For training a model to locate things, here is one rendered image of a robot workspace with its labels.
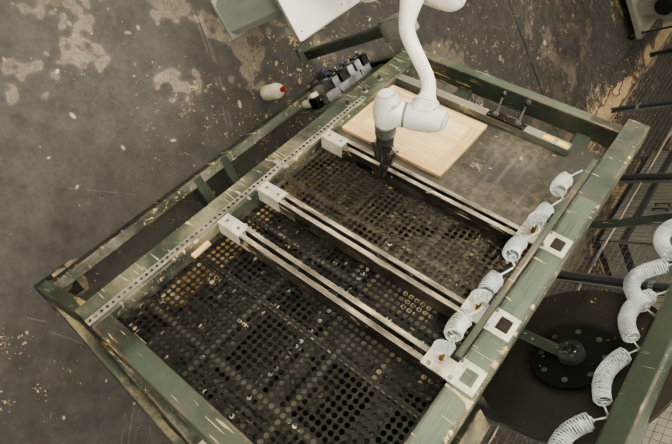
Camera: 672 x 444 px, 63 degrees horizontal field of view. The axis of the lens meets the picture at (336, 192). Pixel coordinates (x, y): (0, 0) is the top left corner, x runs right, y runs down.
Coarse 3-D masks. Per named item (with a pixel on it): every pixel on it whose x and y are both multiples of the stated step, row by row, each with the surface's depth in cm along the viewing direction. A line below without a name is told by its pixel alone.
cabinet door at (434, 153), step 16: (400, 96) 288; (368, 112) 280; (448, 112) 278; (352, 128) 272; (368, 128) 272; (400, 128) 271; (448, 128) 270; (464, 128) 269; (480, 128) 268; (400, 144) 263; (416, 144) 263; (432, 144) 262; (448, 144) 262; (464, 144) 261; (416, 160) 255; (432, 160) 255; (448, 160) 254
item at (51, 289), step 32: (384, 64) 337; (256, 128) 330; (320, 160) 284; (128, 224) 281; (416, 224) 411; (96, 256) 268; (64, 288) 259; (160, 320) 221; (96, 352) 268; (128, 384) 278; (160, 416) 288
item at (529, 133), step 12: (408, 84) 293; (420, 84) 291; (444, 96) 283; (456, 96) 283; (456, 108) 281; (468, 108) 276; (480, 108) 275; (492, 120) 271; (516, 132) 266; (528, 132) 262; (540, 132) 261; (540, 144) 261; (552, 144) 256
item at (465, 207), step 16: (336, 144) 256; (352, 144) 256; (352, 160) 256; (368, 160) 248; (384, 176) 247; (400, 176) 241; (416, 176) 240; (416, 192) 239; (432, 192) 233; (448, 192) 233; (448, 208) 232; (464, 208) 227; (480, 208) 226; (480, 224) 225; (496, 224) 220; (512, 224) 220; (528, 224) 208; (528, 240) 210; (544, 240) 209; (560, 256) 204
